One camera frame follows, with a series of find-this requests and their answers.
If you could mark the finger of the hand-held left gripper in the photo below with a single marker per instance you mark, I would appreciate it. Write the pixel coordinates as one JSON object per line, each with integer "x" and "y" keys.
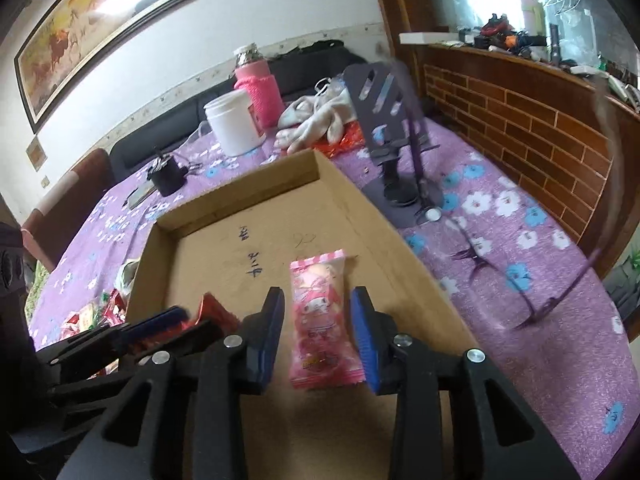
{"x": 185, "y": 342}
{"x": 155, "y": 322}

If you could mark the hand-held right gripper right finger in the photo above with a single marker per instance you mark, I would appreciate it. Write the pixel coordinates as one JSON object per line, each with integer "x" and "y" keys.
{"x": 365, "y": 345}

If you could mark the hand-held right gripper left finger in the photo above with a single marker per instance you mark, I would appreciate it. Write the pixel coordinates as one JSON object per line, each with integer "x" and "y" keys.
{"x": 272, "y": 340}

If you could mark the red foil snack packet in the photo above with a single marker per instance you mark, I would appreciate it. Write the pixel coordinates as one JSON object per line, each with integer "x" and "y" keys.
{"x": 212, "y": 310}

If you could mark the pink cartoon snack packet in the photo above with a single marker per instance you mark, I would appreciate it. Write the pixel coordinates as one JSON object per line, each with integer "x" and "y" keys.
{"x": 320, "y": 310}

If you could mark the pile of assorted snack packets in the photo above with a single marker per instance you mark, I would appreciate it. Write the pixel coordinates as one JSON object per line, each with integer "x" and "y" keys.
{"x": 95, "y": 317}

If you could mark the shallow cardboard box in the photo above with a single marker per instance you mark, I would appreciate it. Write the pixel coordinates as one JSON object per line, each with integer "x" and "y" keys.
{"x": 225, "y": 260}

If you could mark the thin paperback book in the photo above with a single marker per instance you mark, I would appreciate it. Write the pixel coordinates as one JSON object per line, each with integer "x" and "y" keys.
{"x": 140, "y": 195}

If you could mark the purple floral tablecloth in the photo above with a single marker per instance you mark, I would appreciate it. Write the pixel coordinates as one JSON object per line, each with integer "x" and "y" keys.
{"x": 500, "y": 360}

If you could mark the black cup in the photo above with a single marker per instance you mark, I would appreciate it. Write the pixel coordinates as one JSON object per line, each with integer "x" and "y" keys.
{"x": 167, "y": 177}

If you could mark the brown upholstered chair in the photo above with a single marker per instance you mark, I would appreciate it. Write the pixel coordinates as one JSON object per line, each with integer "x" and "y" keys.
{"x": 75, "y": 185}

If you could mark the black leather sofa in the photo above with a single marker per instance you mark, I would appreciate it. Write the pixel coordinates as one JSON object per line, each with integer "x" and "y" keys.
{"x": 165, "y": 130}

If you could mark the red plastic bag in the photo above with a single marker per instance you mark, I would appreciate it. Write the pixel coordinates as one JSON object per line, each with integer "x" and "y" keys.
{"x": 350, "y": 145}

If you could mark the white cotton glove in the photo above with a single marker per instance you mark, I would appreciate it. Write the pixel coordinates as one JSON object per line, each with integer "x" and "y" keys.
{"x": 305, "y": 137}
{"x": 310, "y": 112}

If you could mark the white plastic jar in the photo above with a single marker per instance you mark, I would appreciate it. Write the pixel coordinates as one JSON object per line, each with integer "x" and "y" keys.
{"x": 232, "y": 125}

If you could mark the pink sleeved bottle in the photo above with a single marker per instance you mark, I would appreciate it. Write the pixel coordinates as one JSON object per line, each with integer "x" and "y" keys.
{"x": 262, "y": 95}

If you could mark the black phone stand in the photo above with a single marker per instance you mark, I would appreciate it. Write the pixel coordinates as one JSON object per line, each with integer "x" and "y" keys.
{"x": 370, "y": 90}

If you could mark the brick pattern wooden counter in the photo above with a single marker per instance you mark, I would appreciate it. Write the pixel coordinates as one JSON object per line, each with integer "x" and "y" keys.
{"x": 525, "y": 110}

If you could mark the framed horse painting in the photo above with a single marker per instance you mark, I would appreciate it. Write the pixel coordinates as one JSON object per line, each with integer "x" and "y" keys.
{"x": 90, "y": 40}

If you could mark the black garment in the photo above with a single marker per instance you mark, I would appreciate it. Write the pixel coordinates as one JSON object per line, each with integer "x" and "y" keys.
{"x": 310, "y": 46}

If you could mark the flat white box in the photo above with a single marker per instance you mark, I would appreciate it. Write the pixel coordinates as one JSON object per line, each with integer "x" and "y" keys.
{"x": 430, "y": 37}

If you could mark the clutter of small counter items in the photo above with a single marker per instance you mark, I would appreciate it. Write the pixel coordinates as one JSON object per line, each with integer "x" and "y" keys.
{"x": 500, "y": 35}

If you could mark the wooden framed etched mirror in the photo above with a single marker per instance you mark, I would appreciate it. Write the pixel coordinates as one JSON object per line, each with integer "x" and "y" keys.
{"x": 575, "y": 10}

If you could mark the purple frame eyeglasses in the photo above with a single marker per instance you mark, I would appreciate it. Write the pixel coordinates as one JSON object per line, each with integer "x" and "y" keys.
{"x": 474, "y": 259}

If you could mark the small wall plaque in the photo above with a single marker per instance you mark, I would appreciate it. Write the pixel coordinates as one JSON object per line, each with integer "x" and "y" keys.
{"x": 36, "y": 152}

